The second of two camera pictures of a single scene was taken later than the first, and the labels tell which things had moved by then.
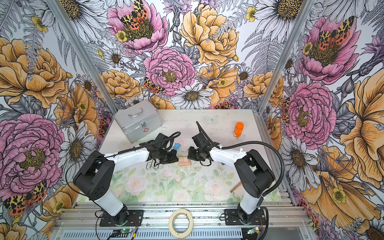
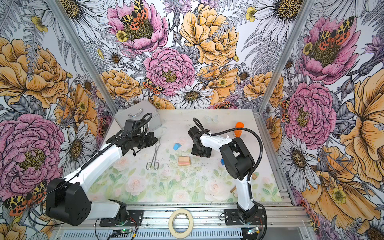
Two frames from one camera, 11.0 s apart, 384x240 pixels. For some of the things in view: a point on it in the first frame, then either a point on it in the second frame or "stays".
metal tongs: (149, 165) stays
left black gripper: (173, 158) to (151, 137)
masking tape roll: (176, 234) stays
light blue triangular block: (176, 146) stays
